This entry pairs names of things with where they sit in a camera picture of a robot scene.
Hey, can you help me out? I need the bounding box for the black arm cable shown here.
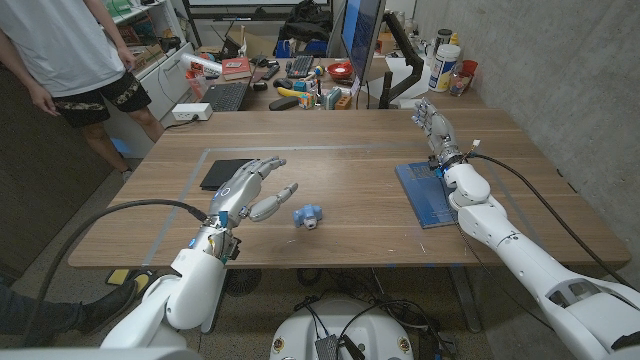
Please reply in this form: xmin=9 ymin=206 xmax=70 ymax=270
xmin=19 ymin=198 xmax=209 ymax=347
xmin=467 ymin=152 xmax=636 ymax=294

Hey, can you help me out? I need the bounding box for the blue toy camera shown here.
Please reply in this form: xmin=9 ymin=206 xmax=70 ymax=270
xmin=292 ymin=203 xmax=324 ymax=230

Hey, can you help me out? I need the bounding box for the black keyboard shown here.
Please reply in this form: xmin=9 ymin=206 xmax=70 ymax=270
xmin=285 ymin=54 xmax=315 ymax=79

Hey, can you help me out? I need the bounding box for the black laptop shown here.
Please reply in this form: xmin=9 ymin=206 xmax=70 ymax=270
xmin=199 ymin=81 xmax=250 ymax=112

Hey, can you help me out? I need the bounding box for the dark lidded jar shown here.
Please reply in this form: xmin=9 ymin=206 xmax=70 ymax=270
xmin=433 ymin=28 xmax=453 ymax=56

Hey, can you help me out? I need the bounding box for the person in white shirt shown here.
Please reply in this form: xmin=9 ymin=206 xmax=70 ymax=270
xmin=0 ymin=0 xmax=166 ymax=174

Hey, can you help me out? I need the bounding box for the red book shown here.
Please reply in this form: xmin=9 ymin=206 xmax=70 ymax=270
xmin=221 ymin=56 xmax=253 ymax=82

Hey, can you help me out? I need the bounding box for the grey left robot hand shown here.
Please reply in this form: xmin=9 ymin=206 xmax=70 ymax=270
xmin=209 ymin=155 xmax=300 ymax=229

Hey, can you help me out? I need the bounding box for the computer monitor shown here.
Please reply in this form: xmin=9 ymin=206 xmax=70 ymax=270
xmin=340 ymin=0 xmax=387 ymax=84

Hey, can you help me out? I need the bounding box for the red cup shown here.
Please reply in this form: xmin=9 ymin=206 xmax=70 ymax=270
xmin=448 ymin=59 xmax=479 ymax=97

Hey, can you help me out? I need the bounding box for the white roll tube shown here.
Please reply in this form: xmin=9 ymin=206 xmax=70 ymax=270
xmin=179 ymin=52 xmax=224 ymax=76

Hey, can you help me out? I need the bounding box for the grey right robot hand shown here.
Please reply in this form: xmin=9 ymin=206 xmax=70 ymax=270
xmin=411 ymin=97 xmax=464 ymax=167

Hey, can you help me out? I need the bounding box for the blue book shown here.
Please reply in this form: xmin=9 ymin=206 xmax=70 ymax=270
xmin=394 ymin=160 xmax=459 ymax=230

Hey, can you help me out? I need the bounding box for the black backpack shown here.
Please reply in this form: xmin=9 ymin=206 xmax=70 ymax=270
xmin=277 ymin=0 xmax=334 ymax=44

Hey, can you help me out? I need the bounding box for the white wipes canister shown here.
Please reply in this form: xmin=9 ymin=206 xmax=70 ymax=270
xmin=428 ymin=43 xmax=462 ymax=93

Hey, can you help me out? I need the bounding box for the black folder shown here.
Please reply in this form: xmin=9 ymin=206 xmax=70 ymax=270
xmin=199 ymin=158 xmax=257 ymax=193

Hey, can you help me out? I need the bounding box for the dark trouser leg black shoe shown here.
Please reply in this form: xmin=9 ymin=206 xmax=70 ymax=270
xmin=0 ymin=278 xmax=140 ymax=347

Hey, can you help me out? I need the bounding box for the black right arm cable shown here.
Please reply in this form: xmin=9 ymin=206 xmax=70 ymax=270
xmin=467 ymin=152 xmax=636 ymax=294

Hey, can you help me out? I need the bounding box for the white drawer cabinet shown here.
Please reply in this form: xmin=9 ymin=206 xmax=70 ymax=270
xmin=132 ymin=42 xmax=196 ymax=124

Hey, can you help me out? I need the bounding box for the white power strip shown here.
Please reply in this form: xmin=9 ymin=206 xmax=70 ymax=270
xmin=171 ymin=102 xmax=214 ymax=122

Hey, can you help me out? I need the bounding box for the black glasses case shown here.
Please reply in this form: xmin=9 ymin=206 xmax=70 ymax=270
xmin=268 ymin=96 xmax=300 ymax=112

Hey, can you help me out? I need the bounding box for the red bowl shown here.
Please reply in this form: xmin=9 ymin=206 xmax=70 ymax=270
xmin=326 ymin=60 xmax=355 ymax=81

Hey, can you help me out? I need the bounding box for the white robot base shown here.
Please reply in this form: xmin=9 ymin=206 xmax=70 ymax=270
xmin=269 ymin=298 xmax=415 ymax=360

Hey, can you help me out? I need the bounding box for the white shelf unit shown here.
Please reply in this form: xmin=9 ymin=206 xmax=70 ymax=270
xmin=102 ymin=0 xmax=174 ymax=76

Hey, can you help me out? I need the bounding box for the blue bag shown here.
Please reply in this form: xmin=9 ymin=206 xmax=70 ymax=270
xmin=273 ymin=38 xmax=329 ymax=59

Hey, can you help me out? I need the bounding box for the yellow black floor pedal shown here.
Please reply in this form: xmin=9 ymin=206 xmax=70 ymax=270
xmin=104 ymin=268 xmax=152 ymax=296

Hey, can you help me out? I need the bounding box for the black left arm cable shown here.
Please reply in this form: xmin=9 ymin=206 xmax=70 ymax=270
xmin=19 ymin=198 xmax=209 ymax=347

